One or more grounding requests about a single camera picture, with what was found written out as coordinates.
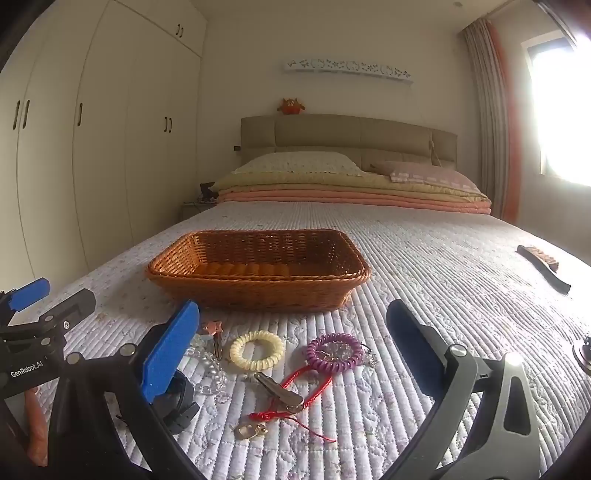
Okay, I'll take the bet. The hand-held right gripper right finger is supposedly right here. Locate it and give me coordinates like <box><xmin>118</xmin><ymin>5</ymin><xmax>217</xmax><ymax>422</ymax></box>
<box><xmin>385</xmin><ymin>299</ymin><xmax>555</xmax><ymax>480</ymax></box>

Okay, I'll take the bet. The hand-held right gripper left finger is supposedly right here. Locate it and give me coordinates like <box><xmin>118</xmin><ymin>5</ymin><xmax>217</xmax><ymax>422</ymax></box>
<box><xmin>46</xmin><ymin>299</ymin><xmax>208</xmax><ymax>480</ymax></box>

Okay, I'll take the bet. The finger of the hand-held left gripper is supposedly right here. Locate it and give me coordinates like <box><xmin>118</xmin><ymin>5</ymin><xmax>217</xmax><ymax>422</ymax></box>
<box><xmin>41</xmin><ymin>289</ymin><xmax>97</xmax><ymax>337</ymax></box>
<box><xmin>0</xmin><ymin>277</ymin><xmax>51</xmax><ymax>326</ymax></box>

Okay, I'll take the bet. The small silver chain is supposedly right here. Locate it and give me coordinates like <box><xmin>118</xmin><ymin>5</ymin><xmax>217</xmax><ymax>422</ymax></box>
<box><xmin>355</xmin><ymin>344</ymin><xmax>380</xmax><ymax>368</ymax></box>

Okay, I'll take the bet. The brown wicker basket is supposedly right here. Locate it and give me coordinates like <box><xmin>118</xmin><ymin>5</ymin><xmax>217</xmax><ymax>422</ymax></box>
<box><xmin>145</xmin><ymin>228</ymin><xmax>372</xmax><ymax>312</ymax></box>

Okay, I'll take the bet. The red cord keychain with keys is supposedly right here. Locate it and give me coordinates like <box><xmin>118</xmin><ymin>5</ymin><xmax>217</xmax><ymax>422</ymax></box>
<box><xmin>235</xmin><ymin>364</ymin><xmax>338</xmax><ymax>444</ymax></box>

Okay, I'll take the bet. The person's left hand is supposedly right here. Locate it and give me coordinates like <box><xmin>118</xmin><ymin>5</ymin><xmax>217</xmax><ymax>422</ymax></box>
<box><xmin>25</xmin><ymin>390</ymin><xmax>49</xmax><ymax>467</ymax></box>

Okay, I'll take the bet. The pink star hair clip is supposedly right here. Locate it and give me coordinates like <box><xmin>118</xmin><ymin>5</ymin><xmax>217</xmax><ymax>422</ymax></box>
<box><xmin>199</xmin><ymin>320</ymin><xmax>227</xmax><ymax>361</ymax></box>

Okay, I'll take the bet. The quilted floral bedspread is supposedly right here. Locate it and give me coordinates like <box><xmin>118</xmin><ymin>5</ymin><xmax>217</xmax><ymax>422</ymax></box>
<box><xmin>32</xmin><ymin>200</ymin><xmax>591</xmax><ymax>480</ymax></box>

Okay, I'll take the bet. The folded orange blanket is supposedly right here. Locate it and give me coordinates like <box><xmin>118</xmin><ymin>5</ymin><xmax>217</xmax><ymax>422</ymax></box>
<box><xmin>216</xmin><ymin>187</ymin><xmax>492</xmax><ymax>215</ymax></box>

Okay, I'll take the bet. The beige nightstand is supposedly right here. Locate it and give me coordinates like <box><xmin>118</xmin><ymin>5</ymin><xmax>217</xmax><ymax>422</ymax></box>
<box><xmin>179</xmin><ymin>199</ymin><xmax>217</xmax><ymax>222</ymax></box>

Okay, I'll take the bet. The pink pillow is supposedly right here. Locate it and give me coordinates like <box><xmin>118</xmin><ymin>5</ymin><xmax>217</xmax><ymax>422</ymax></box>
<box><xmin>369</xmin><ymin>161</ymin><xmax>478</xmax><ymax>190</ymax></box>

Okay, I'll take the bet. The folded yellow blanket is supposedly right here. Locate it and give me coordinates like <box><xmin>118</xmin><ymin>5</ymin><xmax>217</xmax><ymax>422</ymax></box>
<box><xmin>211</xmin><ymin>172</ymin><xmax>490</xmax><ymax>204</ymax></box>

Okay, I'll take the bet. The white wardrobe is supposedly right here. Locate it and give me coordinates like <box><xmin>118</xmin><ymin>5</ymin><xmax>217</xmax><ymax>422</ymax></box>
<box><xmin>0</xmin><ymin>0</ymin><xmax>207</xmax><ymax>296</ymax></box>

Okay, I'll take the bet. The round metal object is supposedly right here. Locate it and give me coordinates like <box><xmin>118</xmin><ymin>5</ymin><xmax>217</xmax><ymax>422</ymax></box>
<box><xmin>573</xmin><ymin>336</ymin><xmax>591</xmax><ymax>377</ymax></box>

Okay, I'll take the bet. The white floral pillow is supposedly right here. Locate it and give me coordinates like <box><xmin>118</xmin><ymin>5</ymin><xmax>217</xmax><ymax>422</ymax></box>
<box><xmin>231</xmin><ymin>152</ymin><xmax>365</xmax><ymax>177</ymax></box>

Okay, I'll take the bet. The beige padded headboard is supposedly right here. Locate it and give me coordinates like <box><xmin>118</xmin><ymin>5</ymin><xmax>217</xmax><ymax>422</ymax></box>
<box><xmin>240</xmin><ymin>114</ymin><xmax>458</xmax><ymax>169</ymax></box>

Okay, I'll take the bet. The striped curtain with orange edge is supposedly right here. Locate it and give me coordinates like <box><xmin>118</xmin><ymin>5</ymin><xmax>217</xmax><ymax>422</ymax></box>
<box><xmin>462</xmin><ymin>21</ymin><xmax>525</xmax><ymax>224</ymax></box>

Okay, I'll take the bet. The orange plush toy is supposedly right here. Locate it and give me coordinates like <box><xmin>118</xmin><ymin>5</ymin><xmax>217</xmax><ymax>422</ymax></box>
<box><xmin>276</xmin><ymin>97</ymin><xmax>306</xmax><ymax>116</ymax></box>

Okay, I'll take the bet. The window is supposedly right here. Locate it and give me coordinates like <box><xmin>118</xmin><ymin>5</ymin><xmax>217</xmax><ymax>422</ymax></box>
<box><xmin>519</xmin><ymin>34</ymin><xmax>591</xmax><ymax>185</ymax></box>

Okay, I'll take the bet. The cream spiral hair tie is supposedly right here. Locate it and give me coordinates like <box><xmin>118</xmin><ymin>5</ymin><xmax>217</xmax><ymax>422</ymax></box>
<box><xmin>229</xmin><ymin>331</ymin><xmax>286</xmax><ymax>371</ymax></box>

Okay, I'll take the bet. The black handled brush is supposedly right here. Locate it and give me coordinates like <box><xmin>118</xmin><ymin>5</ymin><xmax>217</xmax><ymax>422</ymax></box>
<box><xmin>517</xmin><ymin>244</ymin><xmax>572</xmax><ymax>295</ymax></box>

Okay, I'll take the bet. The white carved wall decoration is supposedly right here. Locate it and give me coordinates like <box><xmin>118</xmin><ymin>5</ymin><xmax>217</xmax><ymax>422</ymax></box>
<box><xmin>281</xmin><ymin>58</ymin><xmax>414</xmax><ymax>84</ymax></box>

